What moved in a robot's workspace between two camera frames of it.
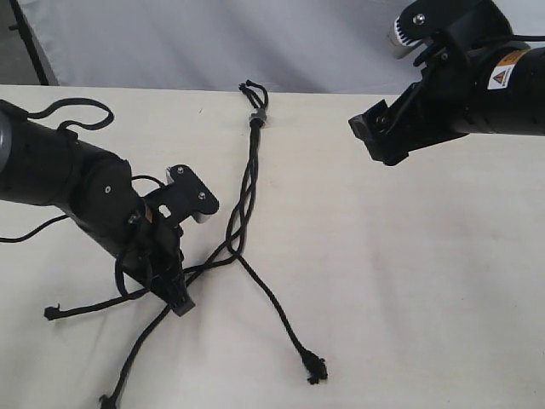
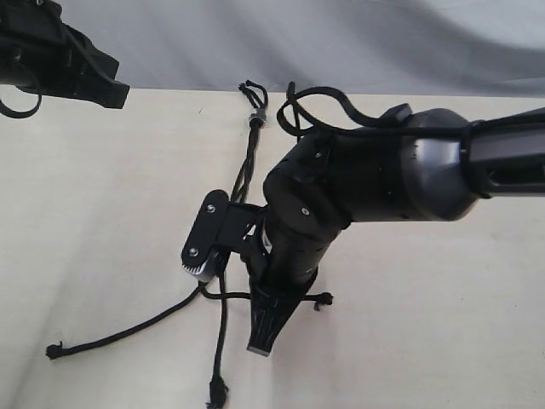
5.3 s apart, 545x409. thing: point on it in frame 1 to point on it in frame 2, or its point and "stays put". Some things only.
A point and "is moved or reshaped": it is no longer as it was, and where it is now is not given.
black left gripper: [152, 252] to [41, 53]
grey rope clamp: [260, 114] stays put
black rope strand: [258, 107] is moved or reshaped
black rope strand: [254, 95] to [257, 97]
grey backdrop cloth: [309, 47] stays put
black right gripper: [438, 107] to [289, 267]
